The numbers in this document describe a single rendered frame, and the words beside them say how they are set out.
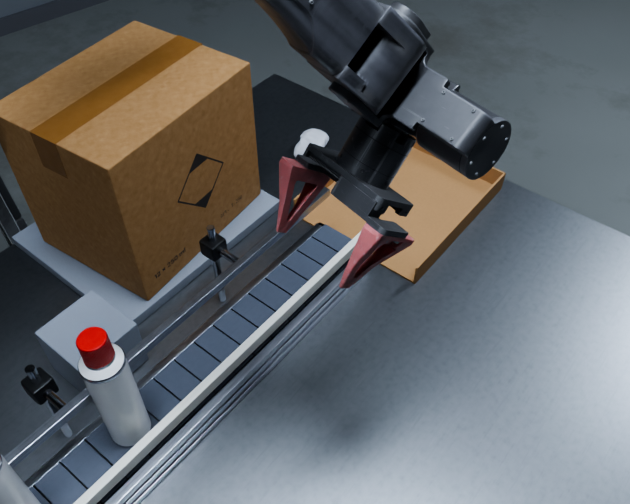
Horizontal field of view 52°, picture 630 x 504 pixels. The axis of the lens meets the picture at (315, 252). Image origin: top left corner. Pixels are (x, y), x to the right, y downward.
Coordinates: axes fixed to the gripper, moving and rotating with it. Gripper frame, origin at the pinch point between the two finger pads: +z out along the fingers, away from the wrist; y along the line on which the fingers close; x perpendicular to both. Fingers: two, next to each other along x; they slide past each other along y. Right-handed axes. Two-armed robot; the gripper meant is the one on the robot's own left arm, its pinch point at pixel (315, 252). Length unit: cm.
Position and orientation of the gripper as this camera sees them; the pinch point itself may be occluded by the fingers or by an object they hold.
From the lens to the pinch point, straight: 64.8
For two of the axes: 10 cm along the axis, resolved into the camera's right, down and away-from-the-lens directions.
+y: 6.5, 5.7, -5.0
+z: -4.9, 8.2, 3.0
